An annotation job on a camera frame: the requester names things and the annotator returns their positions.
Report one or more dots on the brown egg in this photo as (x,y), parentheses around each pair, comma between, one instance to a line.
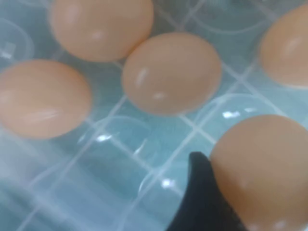
(262,173)
(287,48)
(170,72)
(101,29)
(43,98)

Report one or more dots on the transparent plastic egg box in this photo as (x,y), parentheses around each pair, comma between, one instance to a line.
(108,168)

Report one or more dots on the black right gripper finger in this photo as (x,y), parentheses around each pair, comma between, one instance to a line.
(202,204)

